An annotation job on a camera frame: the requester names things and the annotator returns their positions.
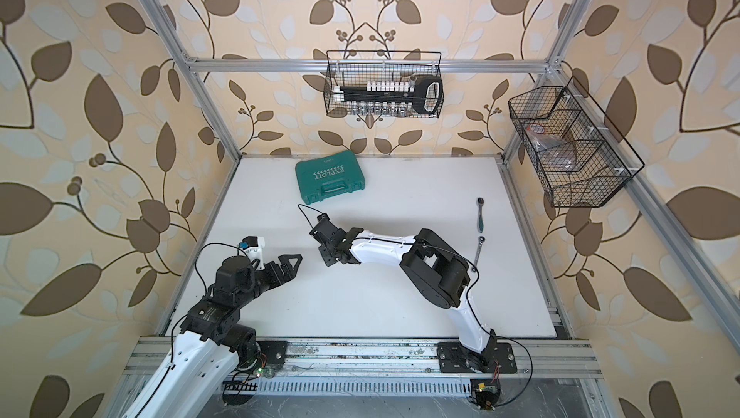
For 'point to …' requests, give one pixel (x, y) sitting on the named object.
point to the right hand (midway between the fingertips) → (333, 248)
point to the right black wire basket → (579, 156)
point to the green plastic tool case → (328, 175)
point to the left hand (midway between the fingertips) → (287, 259)
